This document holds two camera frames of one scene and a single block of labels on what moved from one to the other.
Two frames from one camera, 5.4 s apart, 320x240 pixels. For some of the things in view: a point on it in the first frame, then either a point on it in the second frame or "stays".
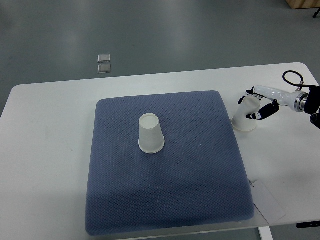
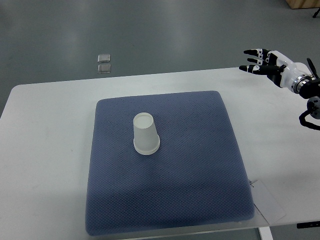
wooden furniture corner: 294,4 stays
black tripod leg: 316,13 stays
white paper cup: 248,105 → 146,138
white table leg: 265,233 stays
